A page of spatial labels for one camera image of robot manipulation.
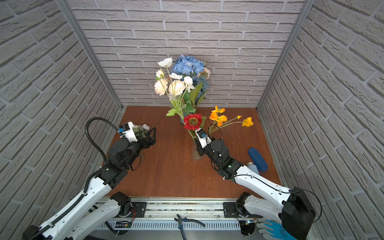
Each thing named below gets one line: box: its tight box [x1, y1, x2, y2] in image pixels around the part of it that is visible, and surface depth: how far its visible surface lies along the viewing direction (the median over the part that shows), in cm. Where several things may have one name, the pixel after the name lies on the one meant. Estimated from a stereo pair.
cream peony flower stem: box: [154, 78, 186, 121], surface depth 62 cm
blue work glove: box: [256, 217, 298, 240], surface depth 69 cm
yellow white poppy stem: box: [209, 105, 254, 134], surface depth 64 cm
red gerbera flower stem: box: [183, 113, 207, 140], surface depth 67 cm
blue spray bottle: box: [246, 147, 268, 175], surface depth 91 cm
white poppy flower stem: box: [157, 57, 196, 103], surface depth 59 cm
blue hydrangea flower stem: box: [171, 54, 207, 77], surface depth 66 cm
